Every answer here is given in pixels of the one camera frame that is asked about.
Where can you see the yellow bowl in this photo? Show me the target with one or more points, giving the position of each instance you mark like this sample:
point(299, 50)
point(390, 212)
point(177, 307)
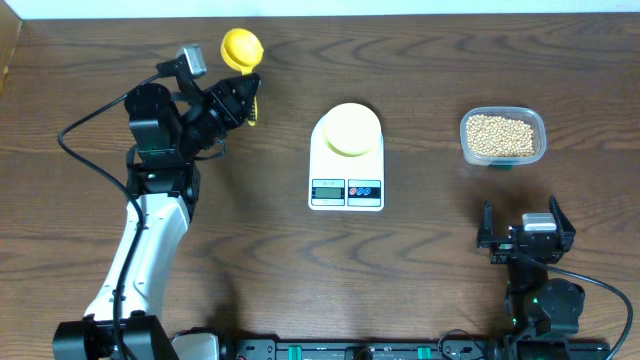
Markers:
point(352, 130)

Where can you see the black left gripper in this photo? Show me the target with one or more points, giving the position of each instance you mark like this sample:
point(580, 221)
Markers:
point(218, 102)

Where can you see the soybeans in container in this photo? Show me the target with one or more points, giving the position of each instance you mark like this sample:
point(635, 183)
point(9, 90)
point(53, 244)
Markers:
point(497, 136)

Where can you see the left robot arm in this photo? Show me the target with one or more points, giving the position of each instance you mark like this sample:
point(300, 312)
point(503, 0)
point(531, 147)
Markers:
point(171, 130)

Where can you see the white kitchen scale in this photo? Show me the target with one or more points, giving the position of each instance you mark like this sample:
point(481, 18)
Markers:
point(339, 183)

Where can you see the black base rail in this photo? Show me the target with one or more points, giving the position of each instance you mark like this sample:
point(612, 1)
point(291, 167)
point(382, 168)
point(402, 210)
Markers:
point(265, 349)

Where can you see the yellow measuring scoop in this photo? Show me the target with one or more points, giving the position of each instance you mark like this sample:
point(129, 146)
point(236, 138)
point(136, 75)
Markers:
point(241, 50)

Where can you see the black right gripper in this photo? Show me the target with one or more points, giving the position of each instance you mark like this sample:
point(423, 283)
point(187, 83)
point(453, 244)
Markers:
point(502, 245)

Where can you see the clear plastic container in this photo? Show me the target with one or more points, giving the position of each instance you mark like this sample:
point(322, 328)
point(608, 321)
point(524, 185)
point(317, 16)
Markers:
point(517, 113)

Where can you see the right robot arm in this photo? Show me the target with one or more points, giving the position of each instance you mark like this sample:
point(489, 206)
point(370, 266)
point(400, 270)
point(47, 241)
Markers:
point(545, 311)

